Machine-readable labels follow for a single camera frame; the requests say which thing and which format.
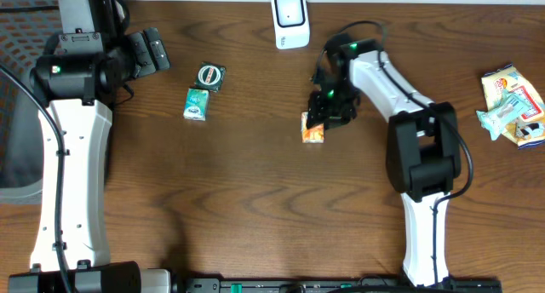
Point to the dark grey plastic basket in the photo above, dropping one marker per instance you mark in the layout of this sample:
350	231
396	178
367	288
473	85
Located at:
26	26

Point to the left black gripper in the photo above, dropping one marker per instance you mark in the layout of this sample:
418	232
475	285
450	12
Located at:
146	65

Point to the teal white small box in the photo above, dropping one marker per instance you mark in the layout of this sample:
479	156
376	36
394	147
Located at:
196	106

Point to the dark green round-label packet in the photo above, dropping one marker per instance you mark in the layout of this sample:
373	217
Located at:
210	76

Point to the teal snack packet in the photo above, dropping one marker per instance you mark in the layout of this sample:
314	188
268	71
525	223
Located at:
511	106

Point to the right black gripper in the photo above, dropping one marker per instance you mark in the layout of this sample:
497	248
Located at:
318	113

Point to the white barcode scanner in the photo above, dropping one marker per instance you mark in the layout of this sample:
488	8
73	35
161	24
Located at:
291	23

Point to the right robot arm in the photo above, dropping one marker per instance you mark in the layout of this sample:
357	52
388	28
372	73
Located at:
424	148

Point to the orange small snack box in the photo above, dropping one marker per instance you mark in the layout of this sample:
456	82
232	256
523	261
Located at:
312	135

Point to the yellow wet wipes pack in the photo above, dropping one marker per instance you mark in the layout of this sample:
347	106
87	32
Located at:
527	130

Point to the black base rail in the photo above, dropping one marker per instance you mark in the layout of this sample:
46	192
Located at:
377	285

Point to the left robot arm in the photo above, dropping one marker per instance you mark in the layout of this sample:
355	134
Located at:
74	87

